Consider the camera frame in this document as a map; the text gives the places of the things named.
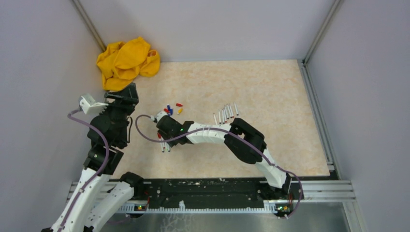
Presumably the yellow crumpled cloth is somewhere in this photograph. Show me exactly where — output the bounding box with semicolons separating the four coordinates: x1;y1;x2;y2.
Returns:
96;36;161;91

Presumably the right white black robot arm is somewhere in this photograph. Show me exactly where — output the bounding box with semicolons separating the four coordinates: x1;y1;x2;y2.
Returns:
154;115;292;199

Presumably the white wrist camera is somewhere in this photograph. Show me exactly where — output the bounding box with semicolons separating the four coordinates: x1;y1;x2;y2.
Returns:
154;111;169;123
79;94;108;115

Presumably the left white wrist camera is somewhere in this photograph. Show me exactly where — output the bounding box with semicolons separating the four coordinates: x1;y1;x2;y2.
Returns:
79;94;108;115

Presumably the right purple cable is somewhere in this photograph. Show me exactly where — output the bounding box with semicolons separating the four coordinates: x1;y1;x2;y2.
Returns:
134;115;304;219

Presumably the aluminium frame rail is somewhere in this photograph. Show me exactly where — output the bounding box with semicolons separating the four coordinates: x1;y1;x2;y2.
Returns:
302;180;356;203

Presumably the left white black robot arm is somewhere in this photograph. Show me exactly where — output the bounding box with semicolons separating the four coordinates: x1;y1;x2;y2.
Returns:
43;83;145;232

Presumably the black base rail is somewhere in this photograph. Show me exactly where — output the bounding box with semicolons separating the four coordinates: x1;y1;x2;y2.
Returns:
132;177;304;209

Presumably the red cap marker pen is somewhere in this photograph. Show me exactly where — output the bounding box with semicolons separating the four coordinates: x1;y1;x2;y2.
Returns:
228;104;234;118

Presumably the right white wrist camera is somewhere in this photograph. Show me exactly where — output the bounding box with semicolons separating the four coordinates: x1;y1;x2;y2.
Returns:
154;111;169;123

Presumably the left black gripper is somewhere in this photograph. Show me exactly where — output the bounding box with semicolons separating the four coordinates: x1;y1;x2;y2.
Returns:
96;83;139;145

